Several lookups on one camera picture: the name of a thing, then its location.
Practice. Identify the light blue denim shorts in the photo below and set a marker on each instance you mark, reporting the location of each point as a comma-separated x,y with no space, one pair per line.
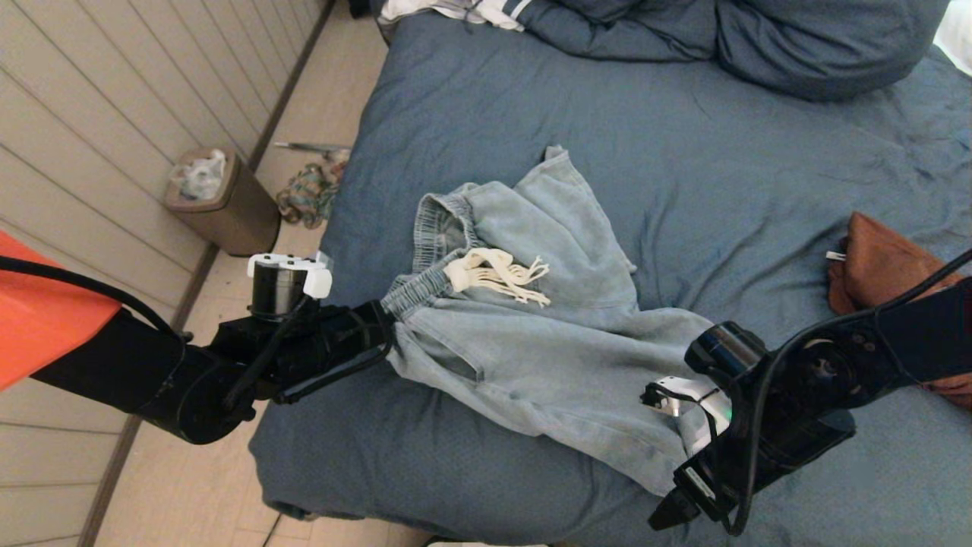
547,357

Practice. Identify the rust brown shorts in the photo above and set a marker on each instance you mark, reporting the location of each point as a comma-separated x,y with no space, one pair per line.
881,266

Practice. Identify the white striped garment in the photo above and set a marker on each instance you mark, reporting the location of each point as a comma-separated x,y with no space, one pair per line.
486,11

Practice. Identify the multicoloured rag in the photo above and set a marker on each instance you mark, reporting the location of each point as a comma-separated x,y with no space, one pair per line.
305,197

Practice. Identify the small black object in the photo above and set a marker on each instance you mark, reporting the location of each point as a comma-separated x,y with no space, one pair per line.
358,7

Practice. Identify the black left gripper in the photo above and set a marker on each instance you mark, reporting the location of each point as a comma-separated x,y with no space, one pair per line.
334,349

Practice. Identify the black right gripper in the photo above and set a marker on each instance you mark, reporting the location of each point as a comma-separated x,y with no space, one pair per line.
721,475

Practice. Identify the blue bed cover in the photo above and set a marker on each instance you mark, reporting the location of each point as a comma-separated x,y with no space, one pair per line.
683,114

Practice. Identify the crumpled blue duvet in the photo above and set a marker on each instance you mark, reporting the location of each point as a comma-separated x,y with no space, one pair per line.
797,45

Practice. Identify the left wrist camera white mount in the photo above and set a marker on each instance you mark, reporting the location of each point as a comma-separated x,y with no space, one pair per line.
315,281

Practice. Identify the thin silver metal rod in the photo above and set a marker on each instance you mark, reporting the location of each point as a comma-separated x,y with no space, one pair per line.
307,147

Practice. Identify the white pillow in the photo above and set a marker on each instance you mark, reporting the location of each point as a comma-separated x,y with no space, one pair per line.
958,30

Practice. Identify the clear plastic bin bag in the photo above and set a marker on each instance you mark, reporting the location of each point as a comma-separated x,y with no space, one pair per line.
201,177

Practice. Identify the brown trash bin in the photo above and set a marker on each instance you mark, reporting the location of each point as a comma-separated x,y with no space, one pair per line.
243,220

